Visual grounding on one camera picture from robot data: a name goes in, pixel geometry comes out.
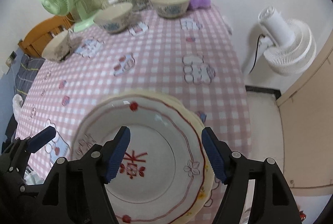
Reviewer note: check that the cotton swab box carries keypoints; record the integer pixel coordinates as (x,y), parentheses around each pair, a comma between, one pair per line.
(114,1)

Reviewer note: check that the wall socket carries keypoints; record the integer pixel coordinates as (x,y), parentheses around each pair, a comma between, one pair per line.
(11,57)

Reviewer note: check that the pink checked tablecloth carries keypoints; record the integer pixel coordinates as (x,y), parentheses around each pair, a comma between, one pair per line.
(156,57)

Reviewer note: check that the beige bowl blue pattern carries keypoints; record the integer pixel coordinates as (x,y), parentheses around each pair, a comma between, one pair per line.
(114,18)
(169,5)
(56,48)

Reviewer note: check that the grey plaid pillow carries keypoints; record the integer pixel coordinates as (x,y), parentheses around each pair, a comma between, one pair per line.
(26,70)

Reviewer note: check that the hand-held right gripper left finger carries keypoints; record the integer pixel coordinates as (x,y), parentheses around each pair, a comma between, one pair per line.
(117,156)

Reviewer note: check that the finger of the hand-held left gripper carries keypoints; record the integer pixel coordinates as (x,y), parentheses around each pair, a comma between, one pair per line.
(41,138)

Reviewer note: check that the large round yellow floral plate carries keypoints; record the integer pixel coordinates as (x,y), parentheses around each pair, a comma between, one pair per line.
(201,196)

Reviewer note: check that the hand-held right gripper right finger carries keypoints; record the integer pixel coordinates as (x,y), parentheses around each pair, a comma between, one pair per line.
(214,156)

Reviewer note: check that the white plate red pattern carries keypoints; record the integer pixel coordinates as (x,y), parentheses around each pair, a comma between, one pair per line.
(156,135)

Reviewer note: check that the beige crumpled cloth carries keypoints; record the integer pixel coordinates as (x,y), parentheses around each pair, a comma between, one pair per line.
(17,104)

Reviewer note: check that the white floor fan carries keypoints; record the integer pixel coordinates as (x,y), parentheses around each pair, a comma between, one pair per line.
(286,39)

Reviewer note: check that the beige door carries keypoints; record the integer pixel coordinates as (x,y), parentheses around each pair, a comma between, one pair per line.
(307,135)

